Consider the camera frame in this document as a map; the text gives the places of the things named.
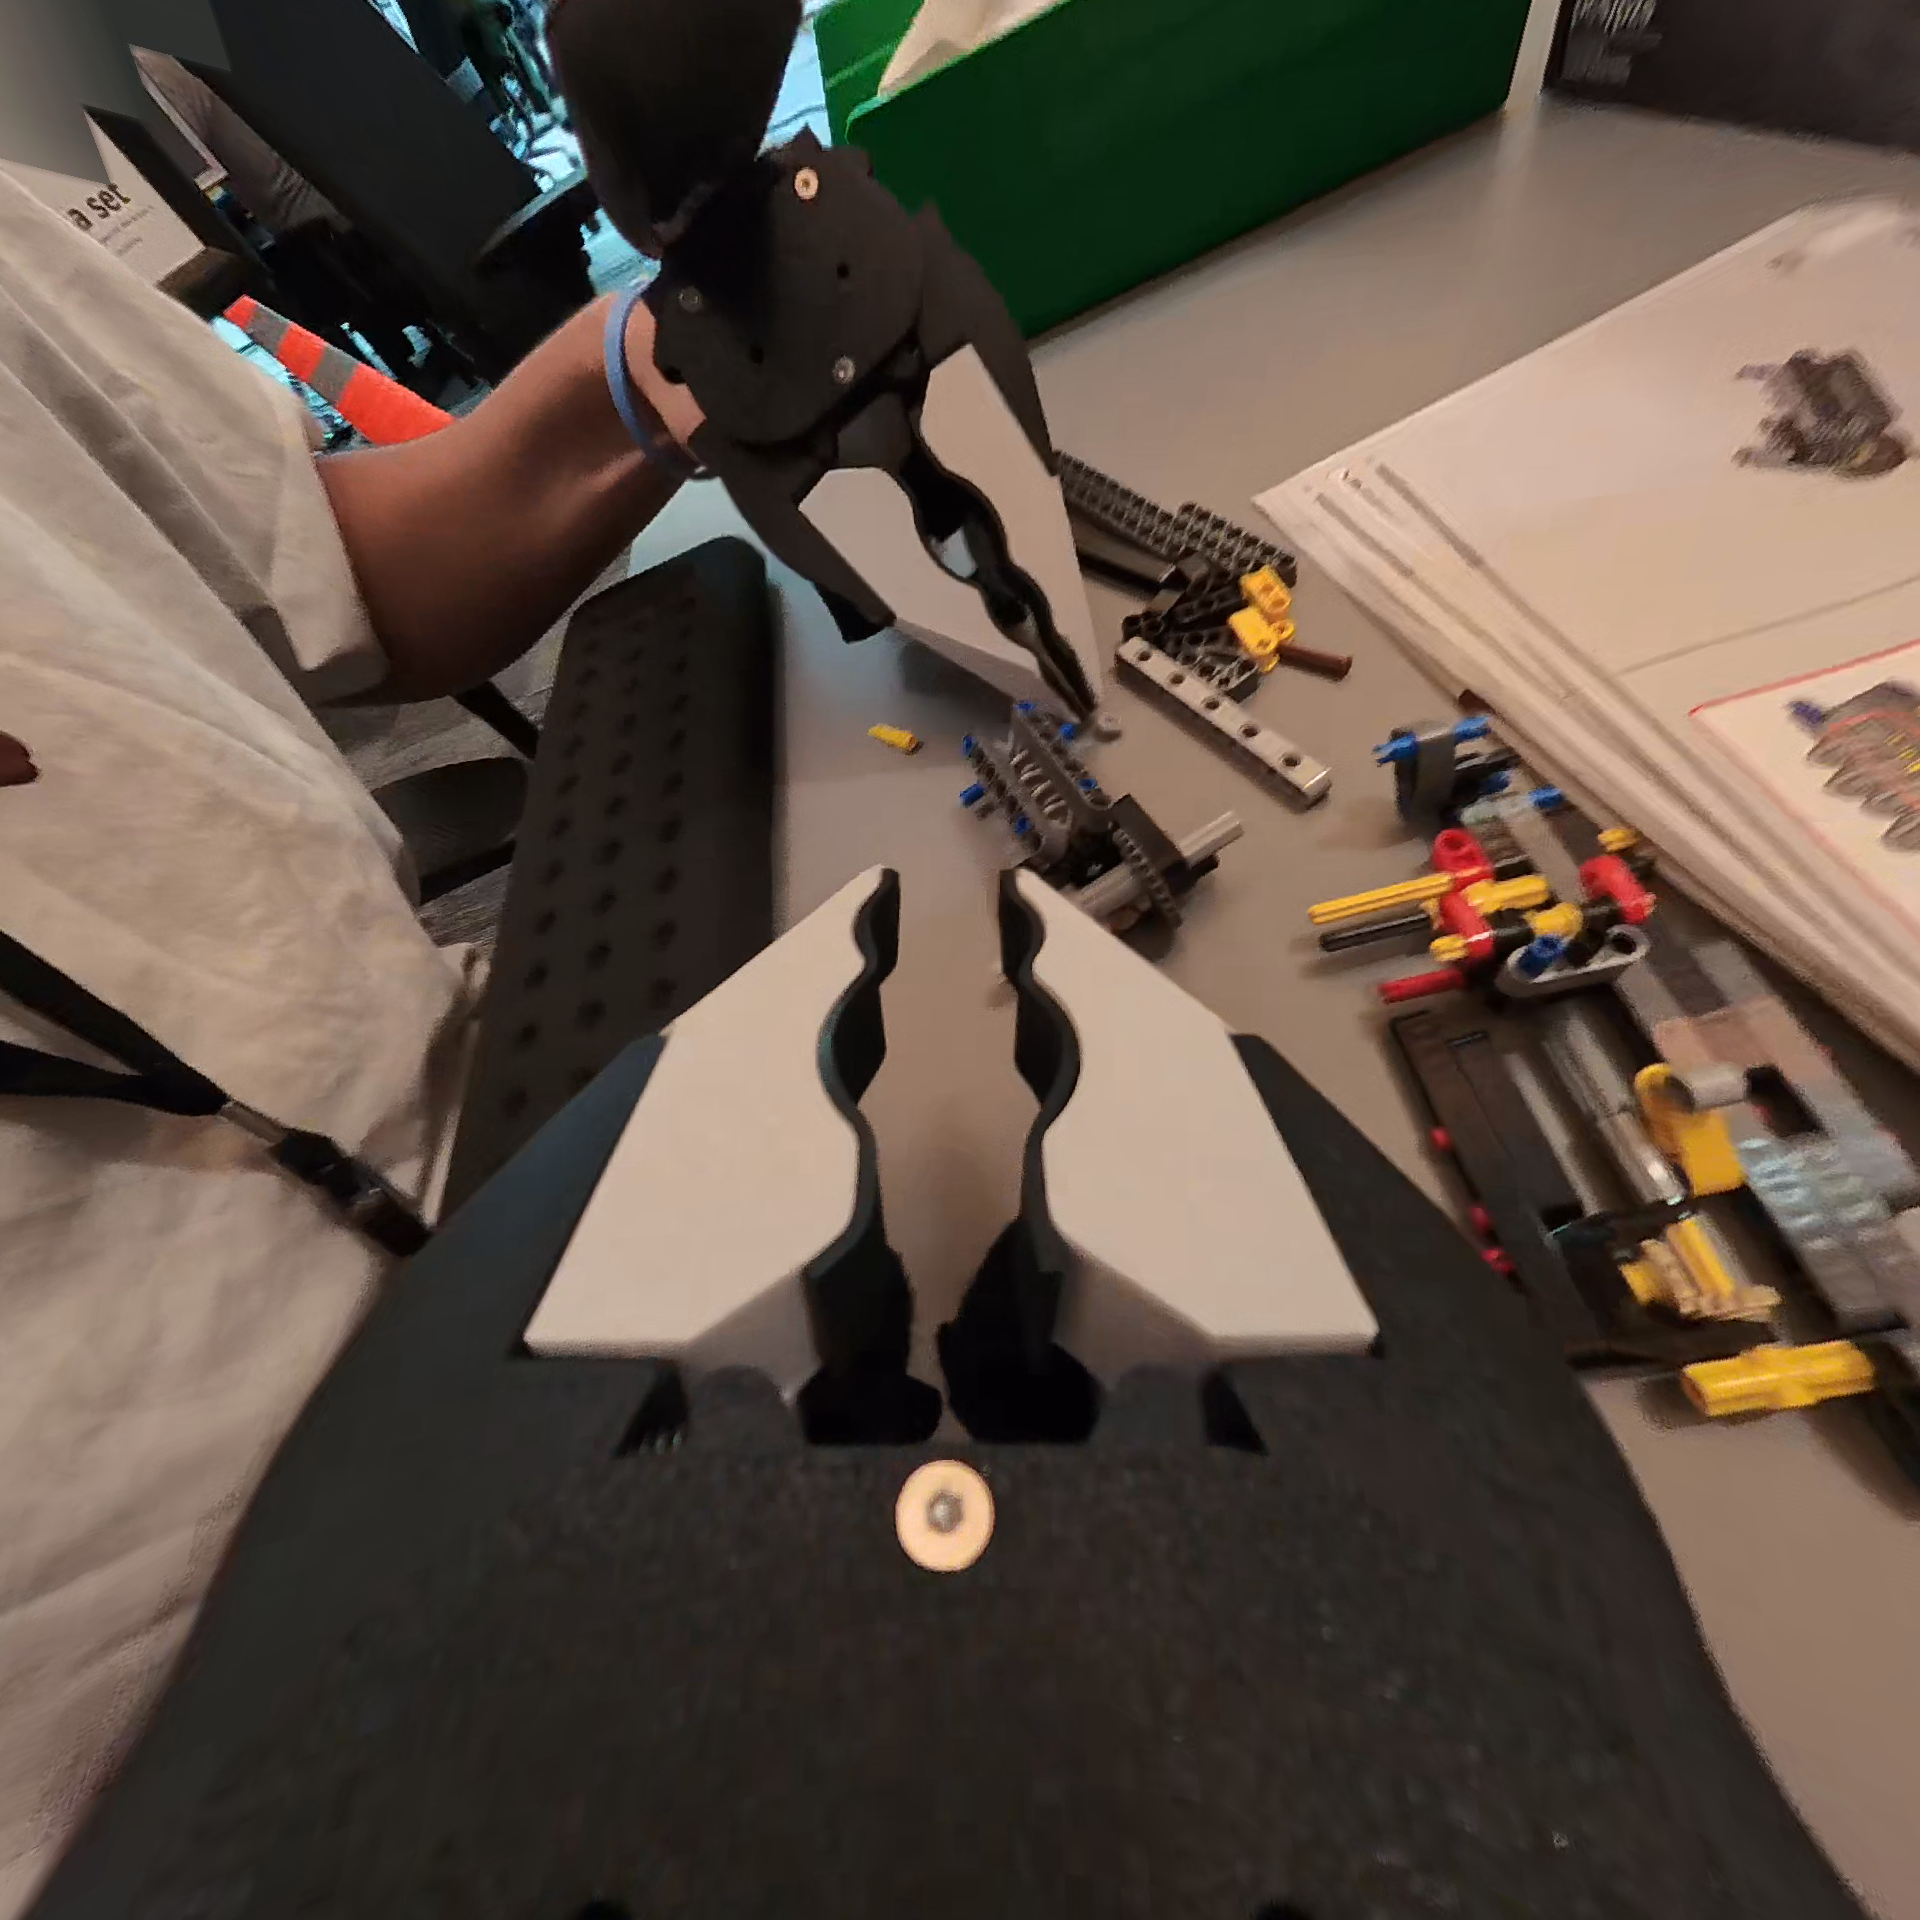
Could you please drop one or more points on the lego gear axle assembly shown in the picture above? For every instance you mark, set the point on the lego gear axle assembly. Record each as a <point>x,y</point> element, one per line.
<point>1094,825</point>

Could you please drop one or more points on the grey black lego chassis assembly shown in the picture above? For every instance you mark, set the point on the grey black lego chassis assembly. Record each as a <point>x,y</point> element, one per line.
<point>1575,1080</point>

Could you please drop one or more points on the blue wristband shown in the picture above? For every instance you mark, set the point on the blue wristband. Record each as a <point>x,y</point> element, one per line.
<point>630,391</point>

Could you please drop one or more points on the lego instruction booklet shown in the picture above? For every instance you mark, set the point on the lego instruction booklet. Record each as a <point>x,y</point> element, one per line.
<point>1575,494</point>

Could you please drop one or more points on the black chair armrest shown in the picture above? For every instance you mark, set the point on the black chair armrest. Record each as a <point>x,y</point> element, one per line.
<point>465,825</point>

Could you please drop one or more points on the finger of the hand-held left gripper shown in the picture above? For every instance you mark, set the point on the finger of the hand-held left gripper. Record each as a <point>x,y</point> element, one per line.
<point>1013,450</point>
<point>914,570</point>

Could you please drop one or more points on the black office chair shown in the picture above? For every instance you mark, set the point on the black office chair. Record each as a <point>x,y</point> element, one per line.
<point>374,151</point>

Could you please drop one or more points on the light grey lego beam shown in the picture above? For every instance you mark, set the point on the light grey lego beam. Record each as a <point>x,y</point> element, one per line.
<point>1222,720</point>

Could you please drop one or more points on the black perforated board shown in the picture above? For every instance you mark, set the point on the black perforated board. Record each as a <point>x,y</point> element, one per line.
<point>630,781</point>

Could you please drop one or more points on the black lego set box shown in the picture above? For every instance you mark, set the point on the black lego set box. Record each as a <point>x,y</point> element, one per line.
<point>1770,60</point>

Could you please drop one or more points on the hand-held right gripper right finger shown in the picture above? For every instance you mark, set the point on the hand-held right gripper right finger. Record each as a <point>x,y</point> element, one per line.
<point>1201,1184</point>

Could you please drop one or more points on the bundle of black lego beams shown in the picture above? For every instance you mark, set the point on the bundle of black lego beams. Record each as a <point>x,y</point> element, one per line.
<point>1185,554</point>

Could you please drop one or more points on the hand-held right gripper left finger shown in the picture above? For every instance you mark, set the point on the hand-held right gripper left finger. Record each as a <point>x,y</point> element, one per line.
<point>705,1201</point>

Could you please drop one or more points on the person's left forearm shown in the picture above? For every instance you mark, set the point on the person's left forearm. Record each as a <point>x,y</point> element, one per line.
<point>480,511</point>

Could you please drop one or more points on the green storage bin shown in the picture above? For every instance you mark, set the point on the green storage bin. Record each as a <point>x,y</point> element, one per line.
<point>1201,151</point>

